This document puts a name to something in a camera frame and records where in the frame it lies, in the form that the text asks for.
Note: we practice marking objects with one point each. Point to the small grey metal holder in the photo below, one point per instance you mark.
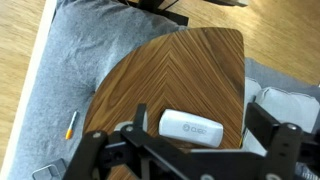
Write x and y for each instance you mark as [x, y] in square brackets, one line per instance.
[50, 170]

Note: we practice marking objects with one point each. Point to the grey rug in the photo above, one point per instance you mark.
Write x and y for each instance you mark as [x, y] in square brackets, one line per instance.
[66, 66]

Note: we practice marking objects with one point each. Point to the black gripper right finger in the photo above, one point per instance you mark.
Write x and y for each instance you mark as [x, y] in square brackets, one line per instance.
[283, 146]

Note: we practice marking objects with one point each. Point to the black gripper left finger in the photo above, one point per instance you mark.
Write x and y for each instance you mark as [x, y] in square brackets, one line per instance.
[96, 153]

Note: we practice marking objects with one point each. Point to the wooden side table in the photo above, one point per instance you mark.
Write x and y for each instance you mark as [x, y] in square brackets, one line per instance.
[183, 83]

